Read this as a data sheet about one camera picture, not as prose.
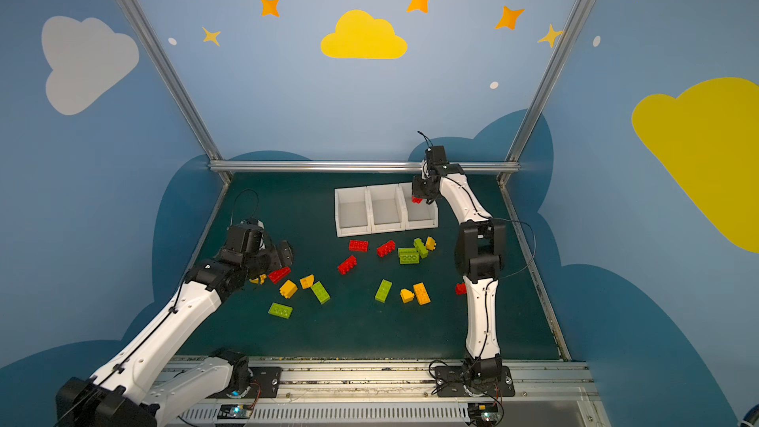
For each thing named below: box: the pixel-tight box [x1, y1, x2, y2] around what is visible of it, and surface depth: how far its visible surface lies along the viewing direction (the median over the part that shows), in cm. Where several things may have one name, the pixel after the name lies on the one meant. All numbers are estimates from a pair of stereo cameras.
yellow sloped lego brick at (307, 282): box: [299, 273, 315, 290], surface depth 92 cm
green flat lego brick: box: [267, 302, 294, 320], surface depth 88 cm
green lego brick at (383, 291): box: [374, 278, 393, 304], surface depth 91 cm
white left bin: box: [334, 185, 372, 238], surface depth 109 cm
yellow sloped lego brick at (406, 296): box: [400, 288, 416, 304], surface depth 90 cm
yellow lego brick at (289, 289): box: [278, 278, 299, 299], surface depth 90 cm
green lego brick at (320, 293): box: [310, 280, 332, 305], surface depth 90 cm
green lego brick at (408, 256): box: [397, 247, 421, 265], surface depth 99 cm
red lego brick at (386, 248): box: [376, 239, 397, 258], surface depth 100 cm
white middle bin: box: [366, 183, 407, 235], surface depth 109 cm
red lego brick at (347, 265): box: [337, 255, 357, 276], surface depth 96 cm
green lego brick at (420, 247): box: [413, 237, 429, 259], surface depth 100 cm
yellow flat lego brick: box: [413, 281, 432, 306], surface depth 91 cm
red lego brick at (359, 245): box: [348, 239, 369, 254], surface depth 101 cm
